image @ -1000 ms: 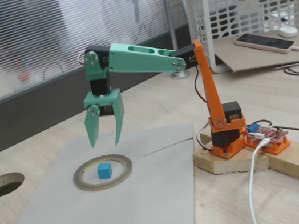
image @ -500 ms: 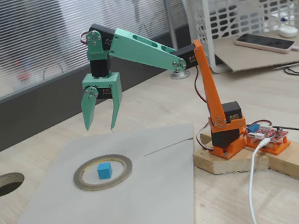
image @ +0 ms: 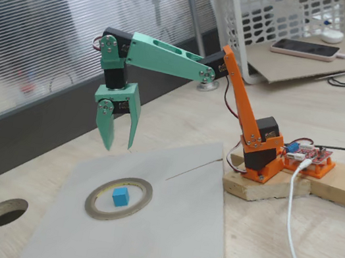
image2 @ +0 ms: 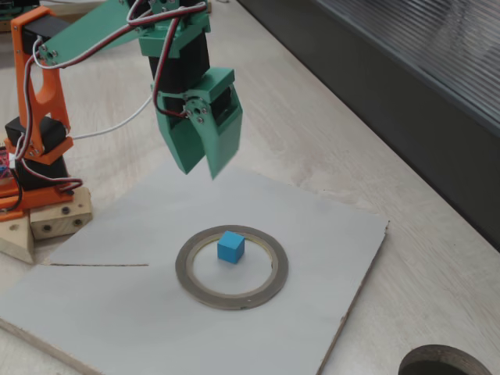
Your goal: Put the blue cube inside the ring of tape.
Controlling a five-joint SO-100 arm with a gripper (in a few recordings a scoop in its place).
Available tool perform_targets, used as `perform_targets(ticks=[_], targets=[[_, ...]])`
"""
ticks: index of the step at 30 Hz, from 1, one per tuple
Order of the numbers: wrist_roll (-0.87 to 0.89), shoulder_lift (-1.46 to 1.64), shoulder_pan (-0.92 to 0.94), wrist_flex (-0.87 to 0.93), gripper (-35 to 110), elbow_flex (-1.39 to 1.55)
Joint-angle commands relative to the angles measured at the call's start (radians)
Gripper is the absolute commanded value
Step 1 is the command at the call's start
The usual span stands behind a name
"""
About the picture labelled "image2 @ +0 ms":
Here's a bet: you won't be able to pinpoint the light wooden base block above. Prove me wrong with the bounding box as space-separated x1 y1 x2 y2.
30 186 94 240

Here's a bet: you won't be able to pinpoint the ribbed translucent desk partition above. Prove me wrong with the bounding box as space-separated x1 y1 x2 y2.
237 0 500 253

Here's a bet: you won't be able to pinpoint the grey tape ring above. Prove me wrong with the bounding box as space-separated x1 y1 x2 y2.
174 224 290 312

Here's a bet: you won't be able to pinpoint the red white black servo wires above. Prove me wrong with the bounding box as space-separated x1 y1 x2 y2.
7 0 208 196

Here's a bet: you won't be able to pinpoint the white USB cable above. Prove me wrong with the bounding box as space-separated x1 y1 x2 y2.
71 95 157 141

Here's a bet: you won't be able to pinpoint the red circuit board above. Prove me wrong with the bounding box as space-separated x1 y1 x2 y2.
0 134 16 184

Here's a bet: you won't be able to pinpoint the white-faced plywood board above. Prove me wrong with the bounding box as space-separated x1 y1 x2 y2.
0 154 391 375

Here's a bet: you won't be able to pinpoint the orange circuit board holder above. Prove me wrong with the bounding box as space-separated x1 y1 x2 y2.
0 186 30 223

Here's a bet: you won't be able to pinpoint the small blue cube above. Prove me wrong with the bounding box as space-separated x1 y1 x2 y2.
216 230 246 264

